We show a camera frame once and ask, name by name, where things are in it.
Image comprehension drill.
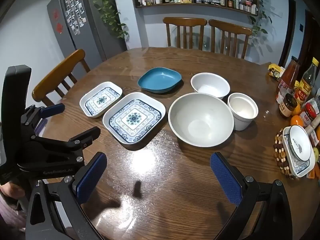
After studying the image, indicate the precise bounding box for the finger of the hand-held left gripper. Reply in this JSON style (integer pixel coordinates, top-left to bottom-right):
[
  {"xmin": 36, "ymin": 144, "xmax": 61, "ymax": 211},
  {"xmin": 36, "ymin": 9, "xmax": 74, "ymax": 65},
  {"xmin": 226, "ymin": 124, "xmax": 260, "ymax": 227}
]
[
  {"xmin": 21, "ymin": 103, "xmax": 66, "ymax": 130},
  {"xmin": 32, "ymin": 127, "xmax": 101, "ymax": 153}
]

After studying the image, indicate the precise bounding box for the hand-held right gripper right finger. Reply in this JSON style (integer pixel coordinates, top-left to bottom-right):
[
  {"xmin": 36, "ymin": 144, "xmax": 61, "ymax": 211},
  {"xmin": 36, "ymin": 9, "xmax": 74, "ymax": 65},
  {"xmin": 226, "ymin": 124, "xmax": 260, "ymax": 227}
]
[{"xmin": 210, "ymin": 152, "xmax": 293, "ymax": 240}]

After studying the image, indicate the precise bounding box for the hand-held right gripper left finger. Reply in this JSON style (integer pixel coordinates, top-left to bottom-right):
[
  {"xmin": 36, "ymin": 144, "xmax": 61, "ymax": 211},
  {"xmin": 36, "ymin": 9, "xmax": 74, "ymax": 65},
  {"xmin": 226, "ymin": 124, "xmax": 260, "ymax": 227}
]
[{"xmin": 25, "ymin": 152, "xmax": 108, "ymax": 240}]

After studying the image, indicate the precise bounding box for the small blue-patterned square plate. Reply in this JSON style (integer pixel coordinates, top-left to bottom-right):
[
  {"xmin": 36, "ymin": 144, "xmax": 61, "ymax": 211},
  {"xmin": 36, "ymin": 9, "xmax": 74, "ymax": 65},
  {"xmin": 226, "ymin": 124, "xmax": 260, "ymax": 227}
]
[{"xmin": 79, "ymin": 81, "xmax": 123, "ymax": 119}]

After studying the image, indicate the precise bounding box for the large blue-patterned square plate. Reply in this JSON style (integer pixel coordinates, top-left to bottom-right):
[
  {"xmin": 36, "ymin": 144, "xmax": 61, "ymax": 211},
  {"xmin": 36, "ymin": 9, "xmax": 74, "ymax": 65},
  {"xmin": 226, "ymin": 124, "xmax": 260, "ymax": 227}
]
[{"xmin": 102, "ymin": 92, "xmax": 167, "ymax": 151}]

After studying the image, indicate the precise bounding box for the large white bowl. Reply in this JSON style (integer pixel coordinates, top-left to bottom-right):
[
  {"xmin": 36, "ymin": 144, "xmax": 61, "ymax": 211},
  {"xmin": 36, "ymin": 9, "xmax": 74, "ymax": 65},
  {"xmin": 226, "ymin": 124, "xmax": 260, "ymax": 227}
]
[{"xmin": 168, "ymin": 92, "xmax": 235, "ymax": 147}]

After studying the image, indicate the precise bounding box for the white straight-sided bowl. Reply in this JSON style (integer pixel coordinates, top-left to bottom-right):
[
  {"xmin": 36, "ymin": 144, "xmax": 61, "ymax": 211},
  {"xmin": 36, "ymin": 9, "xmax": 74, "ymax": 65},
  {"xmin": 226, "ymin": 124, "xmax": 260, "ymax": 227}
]
[{"xmin": 227, "ymin": 92, "xmax": 259, "ymax": 131}]

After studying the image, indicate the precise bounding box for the teal square dish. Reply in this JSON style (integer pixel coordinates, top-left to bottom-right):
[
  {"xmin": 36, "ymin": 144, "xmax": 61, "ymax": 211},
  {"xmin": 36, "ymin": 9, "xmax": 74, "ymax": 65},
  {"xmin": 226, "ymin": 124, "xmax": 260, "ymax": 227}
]
[{"xmin": 137, "ymin": 67, "xmax": 182, "ymax": 94}]

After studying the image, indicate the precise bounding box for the medium white bowl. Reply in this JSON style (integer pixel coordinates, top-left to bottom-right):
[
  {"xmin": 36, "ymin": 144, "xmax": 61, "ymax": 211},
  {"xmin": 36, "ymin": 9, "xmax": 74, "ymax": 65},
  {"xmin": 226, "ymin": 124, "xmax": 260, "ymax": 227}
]
[{"xmin": 190, "ymin": 72, "xmax": 230, "ymax": 100}]

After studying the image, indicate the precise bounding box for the person's left hand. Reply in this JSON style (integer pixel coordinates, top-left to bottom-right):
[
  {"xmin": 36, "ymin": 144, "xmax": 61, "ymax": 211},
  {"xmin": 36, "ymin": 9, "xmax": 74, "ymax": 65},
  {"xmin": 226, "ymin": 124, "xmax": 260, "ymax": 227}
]
[{"xmin": 0, "ymin": 180, "xmax": 25, "ymax": 204}]

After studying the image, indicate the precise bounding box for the wooden chair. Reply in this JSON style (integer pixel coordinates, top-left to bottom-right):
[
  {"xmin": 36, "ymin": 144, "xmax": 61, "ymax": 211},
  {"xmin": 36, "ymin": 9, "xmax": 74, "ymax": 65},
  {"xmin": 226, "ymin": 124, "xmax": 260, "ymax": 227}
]
[
  {"xmin": 32, "ymin": 49, "xmax": 91, "ymax": 107},
  {"xmin": 162, "ymin": 17, "xmax": 207, "ymax": 48},
  {"xmin": 208, "ymin": 19, "xmax": 252, "ymax": 59}
]

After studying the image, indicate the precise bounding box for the beaded wooden trivet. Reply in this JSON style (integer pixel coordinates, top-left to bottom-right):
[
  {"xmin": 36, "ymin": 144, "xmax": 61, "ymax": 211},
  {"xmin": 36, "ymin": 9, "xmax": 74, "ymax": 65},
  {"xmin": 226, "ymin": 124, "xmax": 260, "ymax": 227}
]
[{"xmin": 272, "ymin": 127, "xmax": 300, "ymax": 179}]

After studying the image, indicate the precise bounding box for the blue-patterned rectangular dish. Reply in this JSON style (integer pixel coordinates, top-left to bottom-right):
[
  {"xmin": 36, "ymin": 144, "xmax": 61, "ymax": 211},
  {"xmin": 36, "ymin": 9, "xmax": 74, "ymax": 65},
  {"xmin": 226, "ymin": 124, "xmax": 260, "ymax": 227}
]
[{"xmin": 282, "ymin": 130, "xmax": 316, "ymax": 178}]

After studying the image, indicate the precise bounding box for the blue-rimmed white bowl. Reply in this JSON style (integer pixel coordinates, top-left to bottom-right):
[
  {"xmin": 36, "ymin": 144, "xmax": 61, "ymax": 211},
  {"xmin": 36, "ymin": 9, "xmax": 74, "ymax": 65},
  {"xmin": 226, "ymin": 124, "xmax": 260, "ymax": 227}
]
[{"xmin": 282, "ymin": 125, "xmax": 313, "ymax": 162}]

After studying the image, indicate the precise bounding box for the grey refrigerator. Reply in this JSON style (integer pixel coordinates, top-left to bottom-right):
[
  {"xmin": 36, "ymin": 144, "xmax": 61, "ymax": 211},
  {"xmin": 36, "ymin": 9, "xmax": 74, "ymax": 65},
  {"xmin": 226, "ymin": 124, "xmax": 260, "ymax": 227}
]
[{"xmin": 47, "ymin": 0, "xmax": 128, "ymax": 78}]

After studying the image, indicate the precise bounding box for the purple clothing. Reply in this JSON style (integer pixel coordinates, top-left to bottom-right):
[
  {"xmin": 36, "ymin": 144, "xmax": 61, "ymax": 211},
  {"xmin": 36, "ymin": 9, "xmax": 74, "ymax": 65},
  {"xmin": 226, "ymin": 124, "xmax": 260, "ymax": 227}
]
[{"xmin": 0, "ymin": 202, "xmax": 25, "ymax": 240}]

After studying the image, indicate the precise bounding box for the brown sauce jar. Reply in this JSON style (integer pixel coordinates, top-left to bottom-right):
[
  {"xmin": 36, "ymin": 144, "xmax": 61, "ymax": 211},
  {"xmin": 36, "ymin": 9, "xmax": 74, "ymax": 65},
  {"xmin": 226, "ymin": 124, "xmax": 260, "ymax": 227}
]
[{"xmin": 279, "ymin": 93, "xmax": 298, "ymax": 118}]

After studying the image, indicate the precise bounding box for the cluster of fridge photo magnets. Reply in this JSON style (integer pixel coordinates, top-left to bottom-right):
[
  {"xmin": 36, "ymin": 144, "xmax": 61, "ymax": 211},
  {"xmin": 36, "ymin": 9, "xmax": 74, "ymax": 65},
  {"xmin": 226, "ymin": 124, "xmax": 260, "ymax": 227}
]
[{"xmin": 64, "ymin": 0, "xmax": 87, "ymax": 35}]

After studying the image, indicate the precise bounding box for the red-lidded chili jar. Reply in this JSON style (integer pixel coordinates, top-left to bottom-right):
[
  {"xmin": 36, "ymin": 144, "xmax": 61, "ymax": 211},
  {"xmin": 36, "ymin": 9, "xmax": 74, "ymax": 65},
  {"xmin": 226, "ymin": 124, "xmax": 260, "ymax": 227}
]
[{"xmin": 299, "ymin": 102, "xmax": 318, "ymax": 128}]

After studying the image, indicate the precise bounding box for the hanging green vine plant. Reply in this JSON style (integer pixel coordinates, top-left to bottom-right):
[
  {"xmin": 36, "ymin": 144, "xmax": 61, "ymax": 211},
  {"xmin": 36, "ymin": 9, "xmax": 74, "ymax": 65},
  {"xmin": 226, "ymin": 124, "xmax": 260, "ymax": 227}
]
[
  {"xmin": 84, "ymin": 0, "xmax": 130, "ymax": 39},
  {"xmin": 250, "ymin": 0, "xmax": 273, "ymax": 38}
]

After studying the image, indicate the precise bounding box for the yellow snack packet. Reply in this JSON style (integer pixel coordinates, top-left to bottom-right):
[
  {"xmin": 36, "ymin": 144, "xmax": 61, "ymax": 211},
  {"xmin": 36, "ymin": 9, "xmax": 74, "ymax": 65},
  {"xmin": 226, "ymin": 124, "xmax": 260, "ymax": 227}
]
[{"xmin": 268, "ymin": 64, "xmax": 285, "ymax": 80}]

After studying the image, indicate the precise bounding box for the red sauce bottle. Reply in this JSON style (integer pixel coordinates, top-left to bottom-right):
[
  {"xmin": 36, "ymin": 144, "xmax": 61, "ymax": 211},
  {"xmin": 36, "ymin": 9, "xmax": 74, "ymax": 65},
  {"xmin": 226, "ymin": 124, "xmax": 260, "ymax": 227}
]
[{"xmin": 276, "ymin": 56, "xmax": 300, "ymax": 104}]

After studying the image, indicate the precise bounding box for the yellow-capped vinegar bottle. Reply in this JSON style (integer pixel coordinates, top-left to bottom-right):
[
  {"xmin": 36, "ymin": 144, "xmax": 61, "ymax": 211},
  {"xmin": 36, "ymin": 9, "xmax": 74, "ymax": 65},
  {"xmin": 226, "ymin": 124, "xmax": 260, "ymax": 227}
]
[{"xmin": 294, "ymin": 57, "xmax": 320, "ymax": 105}]

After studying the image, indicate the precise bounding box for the dark brown door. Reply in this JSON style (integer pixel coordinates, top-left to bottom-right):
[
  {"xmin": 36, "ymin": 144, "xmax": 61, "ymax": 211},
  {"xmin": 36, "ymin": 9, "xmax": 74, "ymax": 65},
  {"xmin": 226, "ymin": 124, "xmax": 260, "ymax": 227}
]
[{"xmin": 279, "ymin": 0, "xmax": 297, "ymax": 68}]

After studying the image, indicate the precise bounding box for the row of shelf bottles and jars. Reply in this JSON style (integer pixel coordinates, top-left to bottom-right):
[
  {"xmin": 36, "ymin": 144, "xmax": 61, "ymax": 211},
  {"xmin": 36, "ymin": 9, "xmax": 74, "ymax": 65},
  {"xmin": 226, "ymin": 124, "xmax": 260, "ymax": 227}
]
[{"xmin": 141, "ymin": 0, "xmax": 258, "ymax": 14}]

